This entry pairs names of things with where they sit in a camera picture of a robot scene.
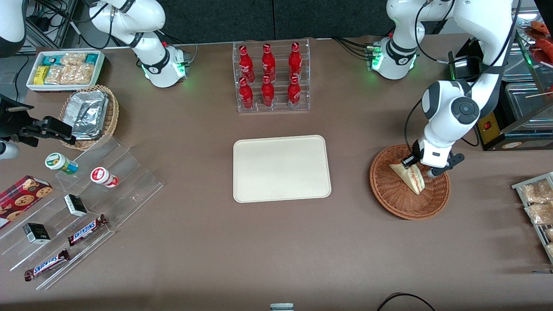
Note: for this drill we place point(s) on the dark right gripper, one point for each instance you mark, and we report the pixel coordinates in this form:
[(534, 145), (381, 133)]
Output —
[(13, 124)]

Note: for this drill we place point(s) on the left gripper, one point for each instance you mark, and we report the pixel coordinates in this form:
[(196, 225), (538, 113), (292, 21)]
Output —
[(415, 154)]

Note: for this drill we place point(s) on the triangle sandwich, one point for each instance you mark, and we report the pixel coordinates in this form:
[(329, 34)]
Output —
[(412, 179)]

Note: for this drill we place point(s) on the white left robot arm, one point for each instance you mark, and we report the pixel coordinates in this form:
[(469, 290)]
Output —
[(440, 125)]

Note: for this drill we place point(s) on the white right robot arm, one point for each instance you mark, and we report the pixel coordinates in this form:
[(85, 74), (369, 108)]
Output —
[(147, 47)]

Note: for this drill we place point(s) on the round brown wicker basket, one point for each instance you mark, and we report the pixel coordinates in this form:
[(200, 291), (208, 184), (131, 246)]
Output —
[(397, 198)]

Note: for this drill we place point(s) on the light wicker basket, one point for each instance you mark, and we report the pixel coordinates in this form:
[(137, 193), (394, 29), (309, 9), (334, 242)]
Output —
[(111, 116)]

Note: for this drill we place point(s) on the grey metal snack tray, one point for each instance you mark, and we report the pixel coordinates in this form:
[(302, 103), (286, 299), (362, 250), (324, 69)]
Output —
[(518, 186)]

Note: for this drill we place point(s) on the cream plastic tray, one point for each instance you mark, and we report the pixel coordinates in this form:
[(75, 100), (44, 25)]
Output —
[(259, 172)]

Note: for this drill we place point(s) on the green lid yogurt cup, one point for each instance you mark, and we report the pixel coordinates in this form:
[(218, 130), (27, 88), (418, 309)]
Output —
[(58, 162)]

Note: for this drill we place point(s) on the silver foil package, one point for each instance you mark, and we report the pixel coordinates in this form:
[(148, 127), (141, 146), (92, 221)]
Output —
[(88, 100), (88, 123)]

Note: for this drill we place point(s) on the white rectangular snack bin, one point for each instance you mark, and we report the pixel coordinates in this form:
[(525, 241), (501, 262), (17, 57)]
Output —
[(65, 87)]

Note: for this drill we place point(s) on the yellow snack packet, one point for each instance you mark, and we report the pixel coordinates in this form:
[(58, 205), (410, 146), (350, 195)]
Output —
[(41, 75)]

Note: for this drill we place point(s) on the clear cracker bag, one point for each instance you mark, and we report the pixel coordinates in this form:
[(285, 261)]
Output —
[(56, 75), (73, 59), (81, 74)]

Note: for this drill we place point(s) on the teal snack packet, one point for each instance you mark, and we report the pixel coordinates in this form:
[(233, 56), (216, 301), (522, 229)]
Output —
[(52, 59), (91, 58)]

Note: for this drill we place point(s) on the red lid yogurt cup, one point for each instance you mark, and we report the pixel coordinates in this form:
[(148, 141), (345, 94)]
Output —
[(101, 176)]

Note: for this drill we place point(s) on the red plaid cookie box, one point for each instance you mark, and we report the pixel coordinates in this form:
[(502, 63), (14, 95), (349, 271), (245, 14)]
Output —
[(21, 198)]

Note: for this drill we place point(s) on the small black box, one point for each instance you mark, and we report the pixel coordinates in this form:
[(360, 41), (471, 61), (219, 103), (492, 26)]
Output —
[(36, 233), (75, 205)]

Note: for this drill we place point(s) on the clear acrylic step display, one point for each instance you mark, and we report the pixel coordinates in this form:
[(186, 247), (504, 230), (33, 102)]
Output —
[(129, 185)]

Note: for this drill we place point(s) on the snickers chocolate bar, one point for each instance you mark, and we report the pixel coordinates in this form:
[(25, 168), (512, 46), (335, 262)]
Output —
[(86, 230), (46, 265)]

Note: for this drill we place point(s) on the black food warmer machine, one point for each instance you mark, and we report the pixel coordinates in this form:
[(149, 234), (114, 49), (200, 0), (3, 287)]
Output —
[(518, 138)]

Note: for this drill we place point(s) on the steel warmer pan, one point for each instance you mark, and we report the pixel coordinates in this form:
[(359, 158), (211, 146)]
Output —
[(525, 69), (522, 106)]

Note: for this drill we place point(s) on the clear bag of nuts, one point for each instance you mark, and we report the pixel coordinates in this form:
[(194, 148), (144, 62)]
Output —
[(540, 214), (538, 192), (550, 250), (549, 234)]

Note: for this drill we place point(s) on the red cola bottle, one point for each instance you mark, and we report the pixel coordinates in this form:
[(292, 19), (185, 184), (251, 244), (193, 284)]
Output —
[(246, 96), (294, 94), (246, 65), (268, 64), (268, 95), (295, 62)]

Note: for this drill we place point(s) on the clear acrylic bottle rack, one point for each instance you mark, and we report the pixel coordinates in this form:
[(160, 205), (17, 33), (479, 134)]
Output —
[(281, 108)]

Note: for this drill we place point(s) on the wooden skewer stick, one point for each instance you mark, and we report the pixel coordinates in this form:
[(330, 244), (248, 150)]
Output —
[(540, 94)]

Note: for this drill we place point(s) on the grey white small object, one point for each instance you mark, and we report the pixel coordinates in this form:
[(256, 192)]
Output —
[(281, 307)]

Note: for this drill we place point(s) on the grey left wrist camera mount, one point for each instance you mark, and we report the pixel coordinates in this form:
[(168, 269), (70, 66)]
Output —
[(453, 162)]

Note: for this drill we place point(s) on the aluminium frame rack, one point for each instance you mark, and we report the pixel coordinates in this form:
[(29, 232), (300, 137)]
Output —
[(52, 26)]

